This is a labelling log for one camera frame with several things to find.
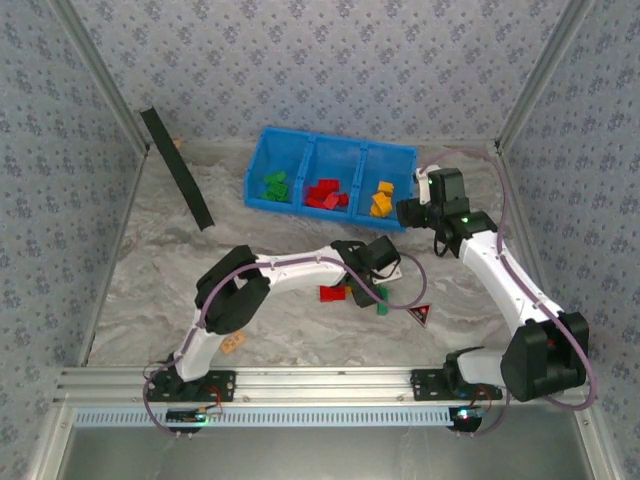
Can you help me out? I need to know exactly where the blue three-compartment bin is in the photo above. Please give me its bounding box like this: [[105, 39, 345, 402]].
[[243, 126, 419, 235]]

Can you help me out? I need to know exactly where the black triangle with red light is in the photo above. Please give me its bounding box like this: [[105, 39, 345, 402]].
[[407, 302, 434, 329]]

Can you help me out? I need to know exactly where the grey metal panel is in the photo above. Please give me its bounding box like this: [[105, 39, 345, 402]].
[[59, 424, 599, 480]]

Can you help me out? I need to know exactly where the long black strip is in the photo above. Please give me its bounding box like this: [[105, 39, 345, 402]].
[[139, 107, 216, 233]]

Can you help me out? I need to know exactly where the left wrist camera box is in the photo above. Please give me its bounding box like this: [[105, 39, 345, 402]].
[[372, 262, 404, 287]]

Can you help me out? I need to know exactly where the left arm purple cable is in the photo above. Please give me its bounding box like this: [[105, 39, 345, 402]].
[[143, 252, 428, 437]]

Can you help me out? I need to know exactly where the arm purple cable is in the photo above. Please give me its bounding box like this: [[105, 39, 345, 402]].
[[143, 252, 428, 437], [417, 147, 599, 437]]

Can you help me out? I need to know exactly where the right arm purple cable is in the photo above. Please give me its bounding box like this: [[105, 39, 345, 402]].
[[417, 147, 599, 437]]

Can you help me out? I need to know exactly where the aluminium side rail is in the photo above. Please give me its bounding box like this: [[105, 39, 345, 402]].
[[492, 143, 569, 371], [77, 144, 151, 369]]

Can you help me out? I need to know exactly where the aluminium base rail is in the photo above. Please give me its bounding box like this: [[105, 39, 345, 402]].
[[54, 367, 599, 404]]

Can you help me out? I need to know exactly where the grey slotted cable duct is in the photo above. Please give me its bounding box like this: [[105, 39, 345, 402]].
[[72, 404, 454, 429]]

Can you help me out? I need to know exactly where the thin red black wire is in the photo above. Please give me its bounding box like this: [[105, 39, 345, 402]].
[[199, 384, 225, 417], [469, 385, 496, 416]]

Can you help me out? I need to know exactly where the aluminium frame post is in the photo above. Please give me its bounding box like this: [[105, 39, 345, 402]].
[[494, 0, 599, 152], [47, 0, 152, 152]]

